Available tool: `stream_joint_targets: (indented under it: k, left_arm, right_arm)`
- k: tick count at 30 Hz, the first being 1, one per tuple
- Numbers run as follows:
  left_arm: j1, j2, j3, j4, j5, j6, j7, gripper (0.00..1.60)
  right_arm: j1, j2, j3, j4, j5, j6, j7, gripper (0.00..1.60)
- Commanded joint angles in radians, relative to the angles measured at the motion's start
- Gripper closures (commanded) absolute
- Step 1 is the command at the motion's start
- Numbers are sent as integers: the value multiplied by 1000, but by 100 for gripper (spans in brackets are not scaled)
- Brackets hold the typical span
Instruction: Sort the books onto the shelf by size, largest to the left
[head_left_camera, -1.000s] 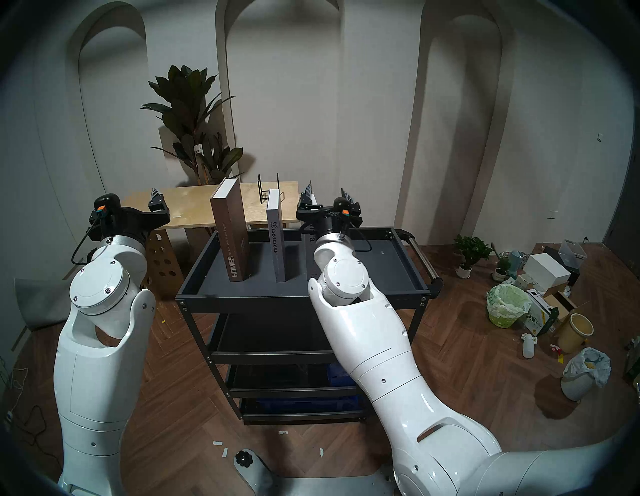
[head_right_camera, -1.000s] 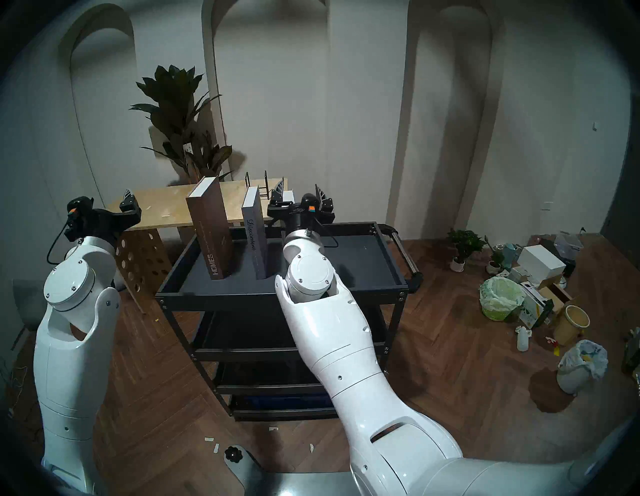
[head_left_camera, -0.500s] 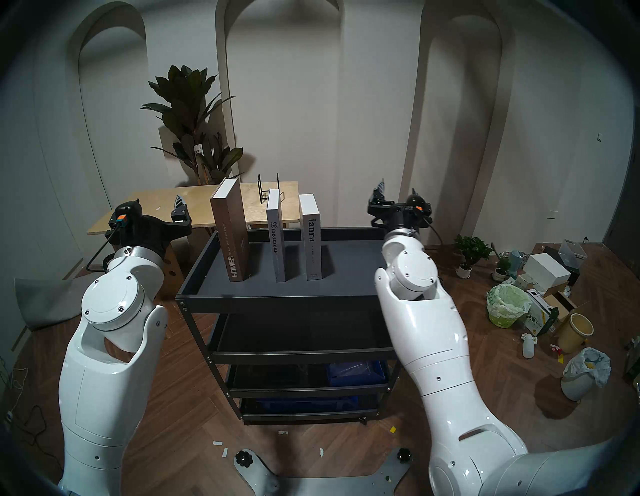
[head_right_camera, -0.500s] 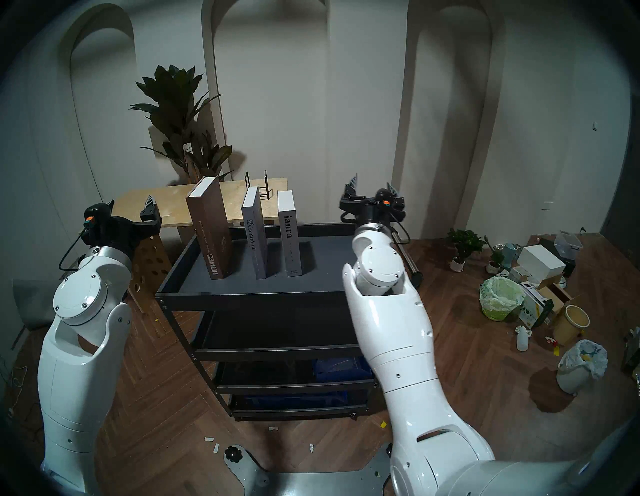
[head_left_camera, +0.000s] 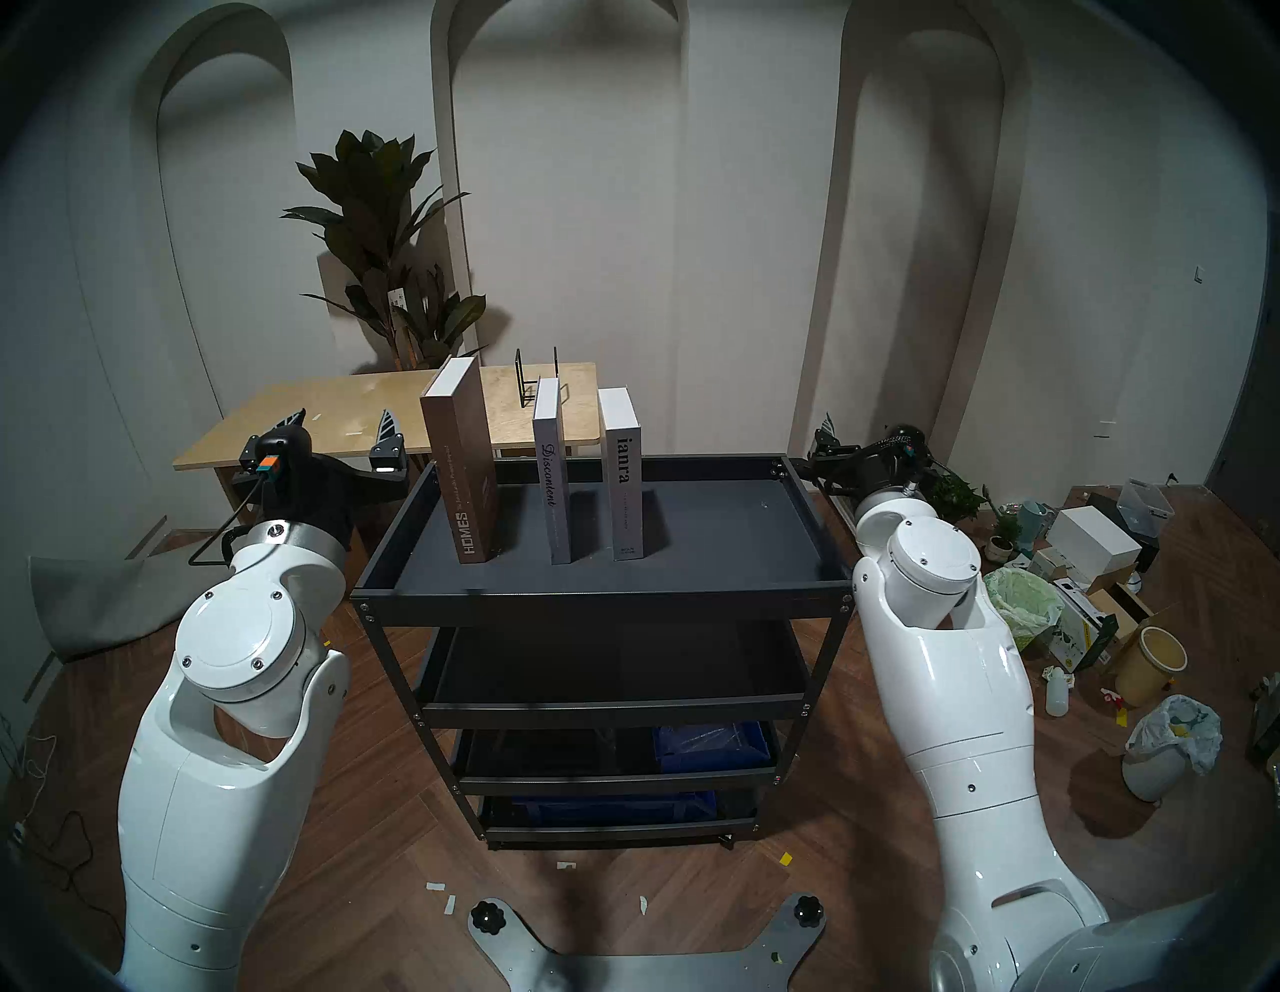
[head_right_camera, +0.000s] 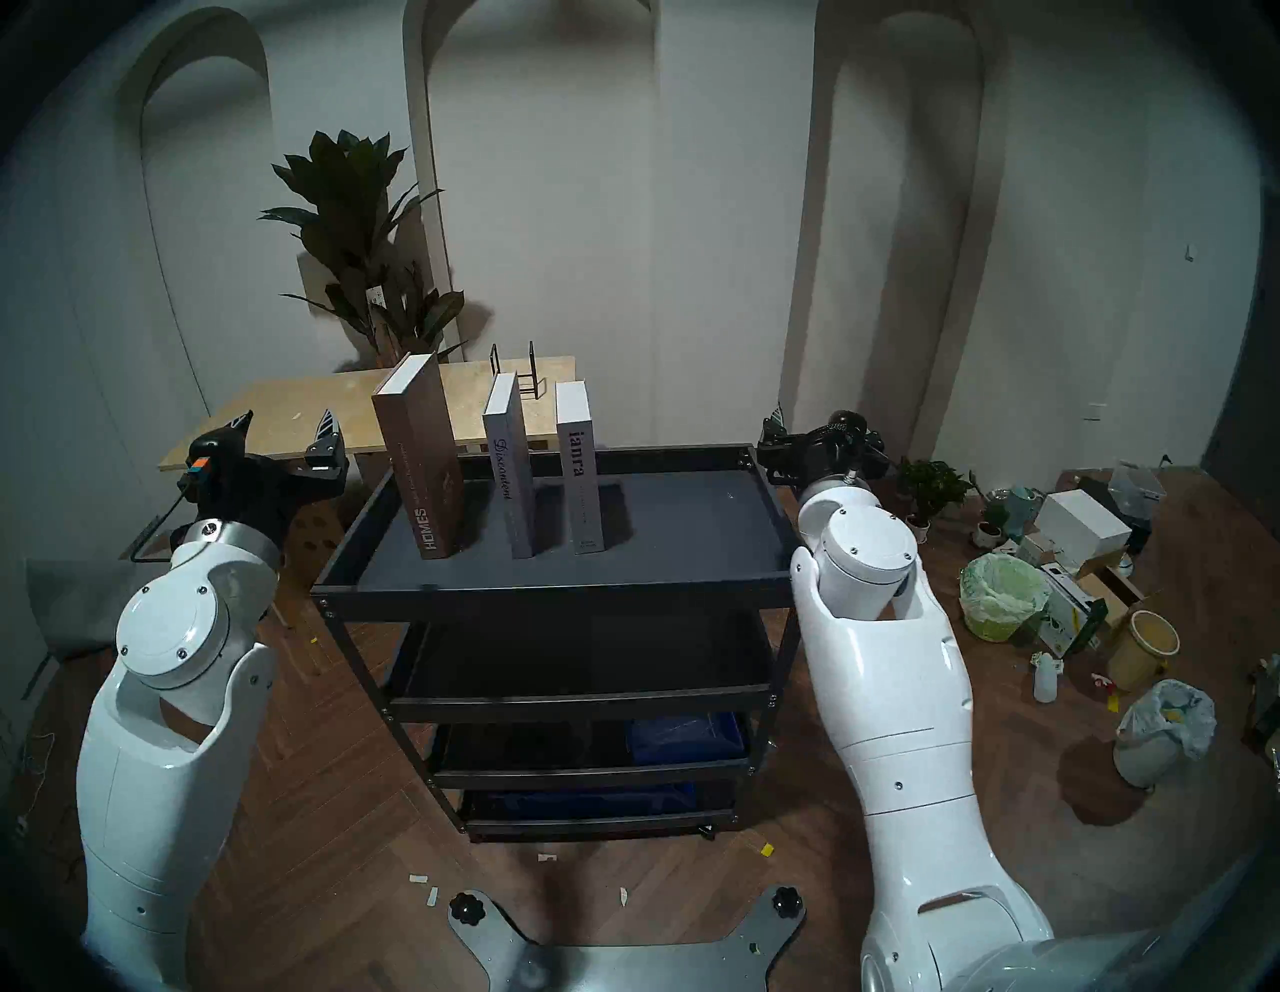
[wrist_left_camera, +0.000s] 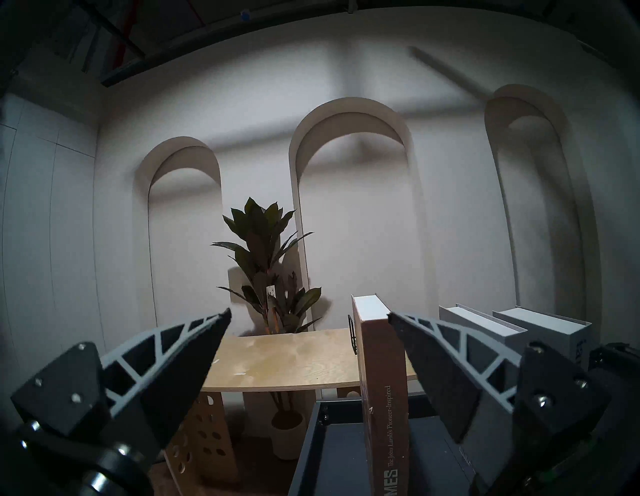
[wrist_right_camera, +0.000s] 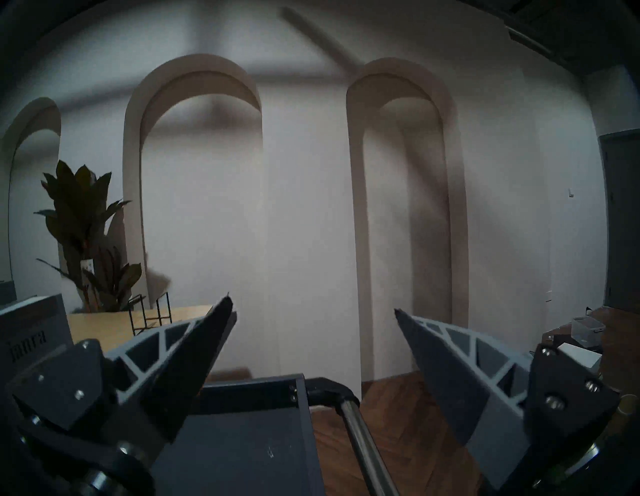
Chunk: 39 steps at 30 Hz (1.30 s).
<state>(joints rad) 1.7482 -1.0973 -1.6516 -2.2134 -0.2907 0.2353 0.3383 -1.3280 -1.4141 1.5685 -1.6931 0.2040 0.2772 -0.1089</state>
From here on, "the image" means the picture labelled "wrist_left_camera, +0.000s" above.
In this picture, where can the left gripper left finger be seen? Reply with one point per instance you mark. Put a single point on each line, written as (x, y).
(175, 370)

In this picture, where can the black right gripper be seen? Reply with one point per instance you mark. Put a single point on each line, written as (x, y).
(625, 365)

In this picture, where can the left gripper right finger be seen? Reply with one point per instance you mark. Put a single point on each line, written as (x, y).
(445, 370)

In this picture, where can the tall brown HOMES book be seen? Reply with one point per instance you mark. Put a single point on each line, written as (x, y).
(385, 400)

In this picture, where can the white ianra book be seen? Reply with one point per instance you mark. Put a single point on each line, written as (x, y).
(545, 325)

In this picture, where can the grey Discontent book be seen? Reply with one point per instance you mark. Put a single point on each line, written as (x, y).
(480, 322)

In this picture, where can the light plywood table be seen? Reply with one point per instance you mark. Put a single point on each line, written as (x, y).
(280, 357)

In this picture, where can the black metal utility cart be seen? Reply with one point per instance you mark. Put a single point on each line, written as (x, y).
(340, 460)

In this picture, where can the tall dark-leaved potted plant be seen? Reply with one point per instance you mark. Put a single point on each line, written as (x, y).
(260, 235)

